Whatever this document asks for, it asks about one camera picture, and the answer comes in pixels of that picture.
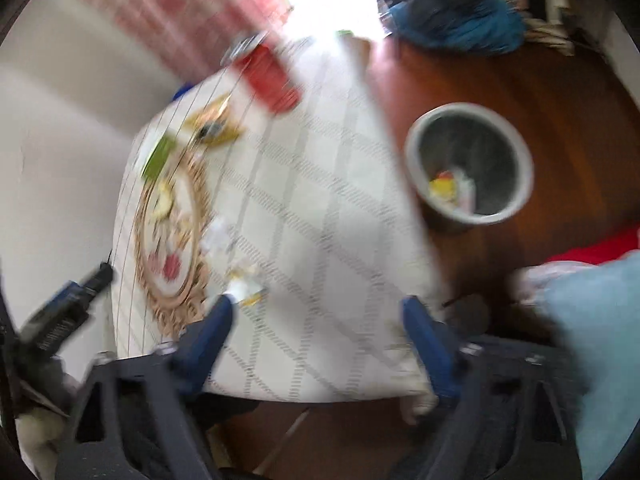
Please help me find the yellow white carton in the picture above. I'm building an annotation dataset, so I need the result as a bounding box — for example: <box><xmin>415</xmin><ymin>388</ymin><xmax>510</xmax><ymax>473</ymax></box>
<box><xmin>224</xmin><ymin>261</ymin><xmax>267</xmax><ymax>307</ymax></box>

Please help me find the yellow fruit peel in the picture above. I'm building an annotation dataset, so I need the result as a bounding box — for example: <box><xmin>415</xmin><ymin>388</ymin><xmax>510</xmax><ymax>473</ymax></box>
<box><xmin>151</xmin><ymin>180</ymin><xmax>175</xmax><ymax>221</ymax></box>

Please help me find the clear plastic cup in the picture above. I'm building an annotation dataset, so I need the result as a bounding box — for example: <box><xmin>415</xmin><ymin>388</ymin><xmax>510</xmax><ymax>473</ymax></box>
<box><xmin>200</xmin><ymin>214</ymin><xmax>235</xmax><ymax>259</ymax></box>

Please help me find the green white small box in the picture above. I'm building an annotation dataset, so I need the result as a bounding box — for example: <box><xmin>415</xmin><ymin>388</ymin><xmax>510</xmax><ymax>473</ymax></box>
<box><xmin>142</xmin><ymin>131</ymin><xmax>177</xmax><ymax>183</ymax></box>

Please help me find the white pink toothpaste box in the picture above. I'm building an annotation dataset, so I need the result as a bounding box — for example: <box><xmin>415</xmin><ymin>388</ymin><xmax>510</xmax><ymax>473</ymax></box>
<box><xmin>452</xmin><ymin>167</ymin><xmax>476</xmax><ymax>214</ymax></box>

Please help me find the yellow cigarette carton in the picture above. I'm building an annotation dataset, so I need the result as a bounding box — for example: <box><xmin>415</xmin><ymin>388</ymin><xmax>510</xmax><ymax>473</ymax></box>
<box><xmin>428</xmin><ymin>170</ymin><xmax>460</xmax><ymax>207</ymax></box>

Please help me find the yellow panda snack bag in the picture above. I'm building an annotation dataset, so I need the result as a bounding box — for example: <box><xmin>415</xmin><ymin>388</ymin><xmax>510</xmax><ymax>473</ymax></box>
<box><xmin>184</xmin><ymin>92</ymin><xmax>243</xmax><ymax>148</ymax></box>

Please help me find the red cola can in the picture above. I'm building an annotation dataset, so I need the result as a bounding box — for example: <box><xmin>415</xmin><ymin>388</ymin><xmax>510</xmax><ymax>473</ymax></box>
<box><xmin>221</xmin><ymin>32</ymin><xmax>302</xmax><ymax>115</ymax></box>

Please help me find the white round trash bin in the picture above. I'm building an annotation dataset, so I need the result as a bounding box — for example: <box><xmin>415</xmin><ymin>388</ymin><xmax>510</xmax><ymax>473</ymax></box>
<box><xmin>404</xmin><ymin>103</ymin><xmax>535</xmax><ymax>231</ymax></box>

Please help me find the plaid pastel pillow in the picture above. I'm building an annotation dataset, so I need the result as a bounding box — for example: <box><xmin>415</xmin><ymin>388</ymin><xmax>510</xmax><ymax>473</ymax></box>
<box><xmin>506</xmin><ymin>262</ymin><xmax>573</xmax><ymax>308</ymax></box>

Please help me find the light blue blanket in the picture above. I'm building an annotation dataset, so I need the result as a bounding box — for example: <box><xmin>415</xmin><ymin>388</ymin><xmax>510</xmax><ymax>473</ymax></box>
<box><xmin>542</xmin><ymin>252</ymin><xmax>639</xmax><ymax>479</ymax></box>

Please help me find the red bed sheet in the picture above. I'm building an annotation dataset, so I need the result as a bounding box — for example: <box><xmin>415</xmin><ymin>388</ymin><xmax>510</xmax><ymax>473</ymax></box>
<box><xmin>546</xmin><ymin>224</ymin><xmax>639</xmax><ymax>266</ymax></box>

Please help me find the checked floral tablecloth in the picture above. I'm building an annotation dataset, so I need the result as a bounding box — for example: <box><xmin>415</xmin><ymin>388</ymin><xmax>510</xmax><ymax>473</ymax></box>
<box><xmin>112</xmin><ymin>37</ymin><xmax>442</xmax><ymax>416</ymax></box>

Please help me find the pink floral curtain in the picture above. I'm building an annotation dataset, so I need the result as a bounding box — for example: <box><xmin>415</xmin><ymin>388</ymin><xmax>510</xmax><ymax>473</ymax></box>
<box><xmin>84</xmin><ymin>0</ymin><xmax>291</xmax><ymax>82</ymax></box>

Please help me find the blue jacket pile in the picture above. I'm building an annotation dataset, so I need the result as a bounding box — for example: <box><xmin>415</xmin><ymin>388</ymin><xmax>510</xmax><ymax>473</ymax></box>
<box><xmin>378</xmin><ymin>0</ymin><xmax>526</xmax><ymax>54</ymax></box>

